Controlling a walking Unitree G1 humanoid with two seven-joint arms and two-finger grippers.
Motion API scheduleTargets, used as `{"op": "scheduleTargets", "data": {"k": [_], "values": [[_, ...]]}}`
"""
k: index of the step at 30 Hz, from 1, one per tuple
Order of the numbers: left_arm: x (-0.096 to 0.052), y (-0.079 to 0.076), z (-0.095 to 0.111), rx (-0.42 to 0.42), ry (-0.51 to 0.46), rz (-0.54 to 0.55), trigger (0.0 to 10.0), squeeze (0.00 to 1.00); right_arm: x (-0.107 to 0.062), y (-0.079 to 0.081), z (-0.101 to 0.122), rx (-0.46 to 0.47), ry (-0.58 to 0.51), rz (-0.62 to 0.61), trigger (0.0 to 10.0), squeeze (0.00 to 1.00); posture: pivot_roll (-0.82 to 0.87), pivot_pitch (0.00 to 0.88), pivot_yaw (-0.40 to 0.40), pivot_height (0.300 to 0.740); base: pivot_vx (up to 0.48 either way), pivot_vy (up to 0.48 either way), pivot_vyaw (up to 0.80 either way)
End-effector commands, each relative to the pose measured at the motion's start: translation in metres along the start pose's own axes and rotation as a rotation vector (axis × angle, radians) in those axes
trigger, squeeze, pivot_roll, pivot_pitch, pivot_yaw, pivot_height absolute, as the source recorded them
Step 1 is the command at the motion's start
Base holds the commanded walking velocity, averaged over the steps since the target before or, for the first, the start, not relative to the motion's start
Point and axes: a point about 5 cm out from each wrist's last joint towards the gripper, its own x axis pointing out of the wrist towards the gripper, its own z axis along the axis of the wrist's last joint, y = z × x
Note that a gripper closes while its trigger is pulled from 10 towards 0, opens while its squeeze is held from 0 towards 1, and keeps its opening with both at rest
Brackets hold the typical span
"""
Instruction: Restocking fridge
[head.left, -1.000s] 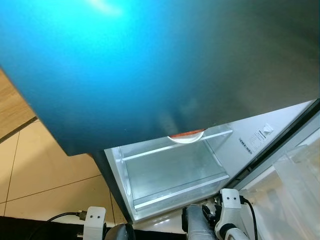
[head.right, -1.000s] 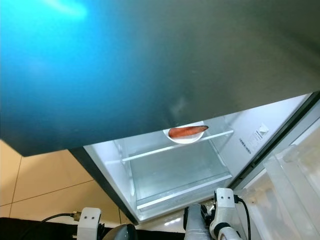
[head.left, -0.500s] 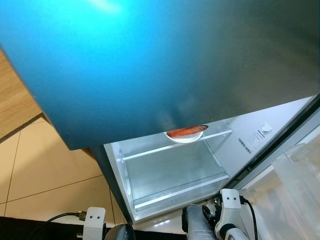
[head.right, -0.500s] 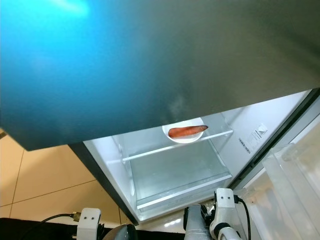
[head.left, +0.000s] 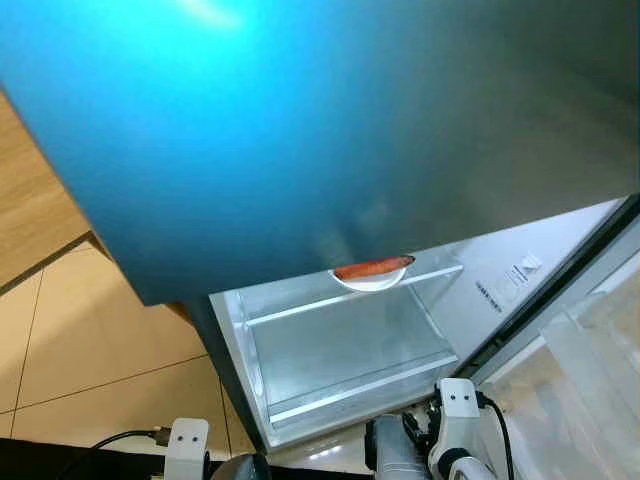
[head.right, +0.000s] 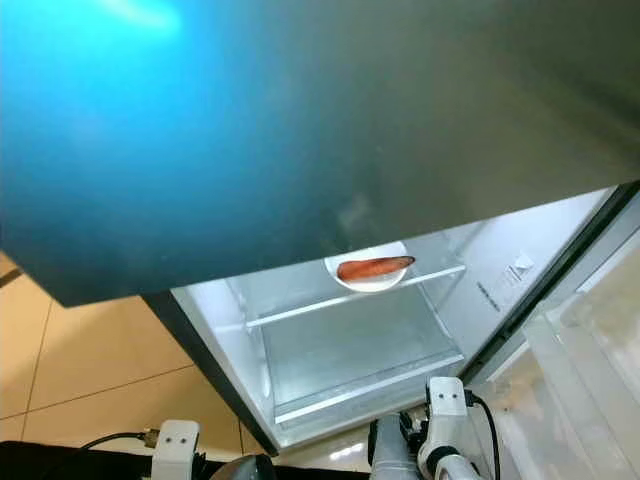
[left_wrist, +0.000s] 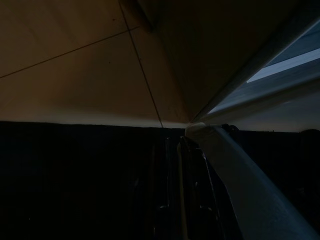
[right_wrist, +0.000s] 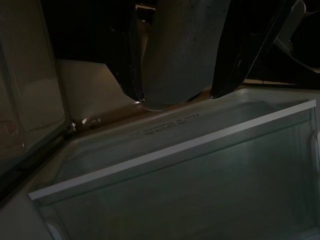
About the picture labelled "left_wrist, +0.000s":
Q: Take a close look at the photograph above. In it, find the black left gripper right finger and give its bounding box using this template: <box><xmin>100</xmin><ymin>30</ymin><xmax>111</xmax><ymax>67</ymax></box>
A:
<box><xmin>177</xmin><ymin>136</ymin><xmax>238</xmax><ymax>240</ymax></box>

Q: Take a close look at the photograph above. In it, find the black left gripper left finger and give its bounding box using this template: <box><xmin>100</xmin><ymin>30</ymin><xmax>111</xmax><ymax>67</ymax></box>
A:
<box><xmin>149</xmin><ymin>136</ymin><xmax>176</xmax><ymax>240</ymax></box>

